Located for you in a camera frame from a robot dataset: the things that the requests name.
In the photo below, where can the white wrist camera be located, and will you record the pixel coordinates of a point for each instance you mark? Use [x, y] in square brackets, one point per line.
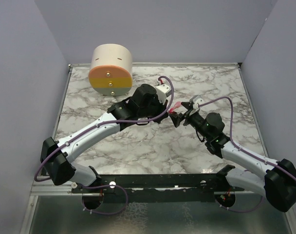
[196, 101]
[163, 91]

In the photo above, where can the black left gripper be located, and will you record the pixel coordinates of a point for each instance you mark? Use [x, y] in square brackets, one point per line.
[162, 108]

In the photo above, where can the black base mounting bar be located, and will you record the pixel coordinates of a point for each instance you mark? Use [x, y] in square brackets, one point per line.
[205, 182]

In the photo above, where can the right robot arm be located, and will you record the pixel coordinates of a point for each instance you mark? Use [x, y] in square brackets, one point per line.
[272, 179]

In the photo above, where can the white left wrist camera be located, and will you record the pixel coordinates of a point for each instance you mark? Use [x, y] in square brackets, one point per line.
[163, 91]

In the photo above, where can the round cream drawer cabinet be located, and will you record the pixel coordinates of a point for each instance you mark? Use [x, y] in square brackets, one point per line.
[111, 70]

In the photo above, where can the pink strap keyring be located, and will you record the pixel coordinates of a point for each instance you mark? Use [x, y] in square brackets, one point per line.
[175, 107]

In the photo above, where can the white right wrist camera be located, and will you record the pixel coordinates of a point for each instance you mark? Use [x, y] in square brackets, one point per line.
[196, 101]

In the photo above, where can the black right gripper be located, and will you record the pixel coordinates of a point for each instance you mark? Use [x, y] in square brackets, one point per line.
[177, 117]

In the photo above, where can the aluminium frame rail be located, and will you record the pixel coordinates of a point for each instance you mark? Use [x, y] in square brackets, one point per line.
[48, 188]

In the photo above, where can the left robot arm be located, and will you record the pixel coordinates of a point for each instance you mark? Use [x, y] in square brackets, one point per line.
[58, 156]

